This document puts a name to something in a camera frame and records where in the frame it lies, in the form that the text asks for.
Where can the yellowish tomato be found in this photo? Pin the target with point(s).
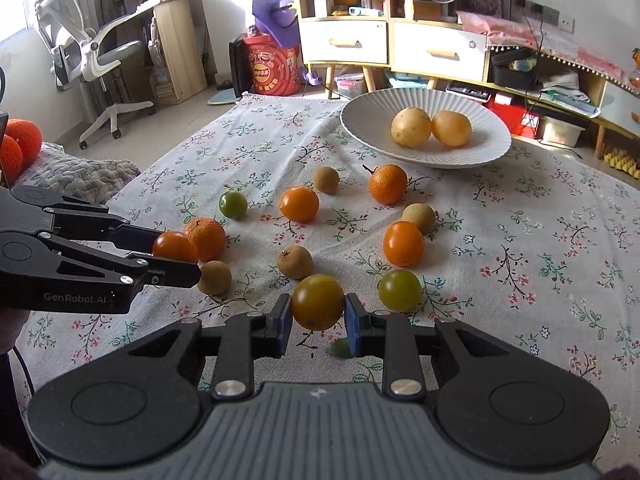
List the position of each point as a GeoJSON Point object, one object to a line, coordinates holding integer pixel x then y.
{"type": "Point", "coordinates": [317, 302]}

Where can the white cabinet drawer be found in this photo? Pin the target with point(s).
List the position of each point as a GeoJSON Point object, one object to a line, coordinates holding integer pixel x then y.
{"type": "Point", "coordinates": [345, 42]}
{"type": "Point", "coordinates": [440, 52]}

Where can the yellow egg tray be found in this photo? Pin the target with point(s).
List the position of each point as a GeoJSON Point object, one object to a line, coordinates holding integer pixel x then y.
{"type": "Point", "coordinates": [622, 160]}

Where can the pink cloth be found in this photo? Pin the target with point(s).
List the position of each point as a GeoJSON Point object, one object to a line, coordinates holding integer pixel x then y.
{"type": "Point", "coordinates": [555, 42]}

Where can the black case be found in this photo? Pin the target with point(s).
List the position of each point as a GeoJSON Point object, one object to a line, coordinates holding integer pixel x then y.
{"type": "Point", "coordinates": [510, 72]}

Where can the small white drawer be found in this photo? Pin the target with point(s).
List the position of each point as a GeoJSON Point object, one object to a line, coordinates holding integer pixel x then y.
{"type": "Point", "coordinates": [622, 105]}

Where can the yellow-green tomato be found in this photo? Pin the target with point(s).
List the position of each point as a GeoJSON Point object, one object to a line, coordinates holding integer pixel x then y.
{"type": "Point", "coordinates": [400, 290]}

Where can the wall outlets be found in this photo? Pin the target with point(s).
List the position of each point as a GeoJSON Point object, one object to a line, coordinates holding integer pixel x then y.
{"type": "Point", "coordinates": [545, 12]}

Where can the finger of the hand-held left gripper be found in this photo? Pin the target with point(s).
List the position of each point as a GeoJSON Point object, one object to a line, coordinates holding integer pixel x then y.
{"type": "Point", "coordinates": [80, 212]}
{"type": "Point", "coordinates": [165, 272]}

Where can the clear storage box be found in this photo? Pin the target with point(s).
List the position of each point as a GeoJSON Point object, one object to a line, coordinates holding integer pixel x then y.
{"type": "Point", "coordinates": [350, 87]}

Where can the brown longan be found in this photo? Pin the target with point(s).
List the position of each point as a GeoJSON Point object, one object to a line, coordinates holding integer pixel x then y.
{"type": "Point", "coordinates": [326, 180]}
{"type": "Point", "coordinates": [216, 279]}
{"type": "Point", "coordinates": [419, 217]}
{"type": "Point", "coordinates": [295, 262]}

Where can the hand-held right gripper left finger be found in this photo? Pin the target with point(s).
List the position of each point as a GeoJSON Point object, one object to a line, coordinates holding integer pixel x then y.
{"type": "Point", "coordinates": [283, 327]}

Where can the red box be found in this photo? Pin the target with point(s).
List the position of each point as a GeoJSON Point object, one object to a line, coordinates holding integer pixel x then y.
{"type": "Point", "coordinates": [510, 112]}

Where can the green tomato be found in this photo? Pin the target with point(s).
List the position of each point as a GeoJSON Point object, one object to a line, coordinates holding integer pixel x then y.
{"type": "Point", "coordinates": [233, 204]}

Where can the yellow potato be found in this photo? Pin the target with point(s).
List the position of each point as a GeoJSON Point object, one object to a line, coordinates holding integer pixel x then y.
{"type": "Point", "coordinates": [452, 128]}
{"type": "Point", "coordinates": [411, 126]}

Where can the net bag of oranges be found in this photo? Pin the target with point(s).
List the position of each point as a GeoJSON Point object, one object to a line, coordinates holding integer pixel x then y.
{"type": "Point", "coordinates": [20, 145]}

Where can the orange tomato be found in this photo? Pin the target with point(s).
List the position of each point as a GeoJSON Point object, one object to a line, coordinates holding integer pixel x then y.
{"type": "Point", "coordinates": [299, 204]}
{"type": "Point", "coordinates": [403, 243]}
{"type": "Point", "coordinates": [172, 246]}

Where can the mandarin orange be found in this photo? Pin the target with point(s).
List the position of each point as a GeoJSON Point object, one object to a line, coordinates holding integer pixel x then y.
{"type": "Point", "coordinates": [209, 235]}
{"type": "Point", "coordinates": [388, 184]}

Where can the purple plush toy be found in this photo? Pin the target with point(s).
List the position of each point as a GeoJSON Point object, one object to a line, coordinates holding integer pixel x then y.
{"type": "Point", "coordinates": [270, 10]}

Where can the red gift bag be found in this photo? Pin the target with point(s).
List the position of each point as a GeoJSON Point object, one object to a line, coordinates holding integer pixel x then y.
{"type": "Point", "coordinates": [272, 70]}

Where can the white ribbed bowl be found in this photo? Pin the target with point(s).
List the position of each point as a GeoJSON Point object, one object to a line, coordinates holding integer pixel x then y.
{"type": "Point", "coordinates": [370, 115]}

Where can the black heater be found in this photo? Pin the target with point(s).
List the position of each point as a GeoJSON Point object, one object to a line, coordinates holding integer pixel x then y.
{"type": "Point", "coordinates": [237, 67]}

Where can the grey quilted cushion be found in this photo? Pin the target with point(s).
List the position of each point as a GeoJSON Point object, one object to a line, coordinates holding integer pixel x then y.
{"type": "Point", "coordinates": [75, 170]}

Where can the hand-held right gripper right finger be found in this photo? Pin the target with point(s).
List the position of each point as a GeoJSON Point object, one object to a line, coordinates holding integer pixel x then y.
{"type": "Point", "coordinates": [353, 330]}

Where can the wooden desk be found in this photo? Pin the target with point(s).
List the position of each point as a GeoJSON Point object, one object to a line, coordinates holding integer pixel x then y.
{"type": "Point", "coordinates": [180, 45]}

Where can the white office chair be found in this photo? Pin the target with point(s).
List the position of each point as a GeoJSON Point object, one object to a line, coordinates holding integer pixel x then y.
{"type": "Point", "coordinates": [82, 50]}

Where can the floral tablecloth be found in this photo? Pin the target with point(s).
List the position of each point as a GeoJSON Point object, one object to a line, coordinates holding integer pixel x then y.
{"type": "Point", "coordinates": [525, 240]}

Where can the yellow potato right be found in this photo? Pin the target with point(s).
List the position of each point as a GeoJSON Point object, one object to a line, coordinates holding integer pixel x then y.
{"type": "Point", "coordinates": [452, 128]}

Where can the yellow potato left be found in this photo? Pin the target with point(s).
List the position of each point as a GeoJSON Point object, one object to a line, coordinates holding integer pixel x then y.
{"type": "Point", "coordinates": [411, 126]}

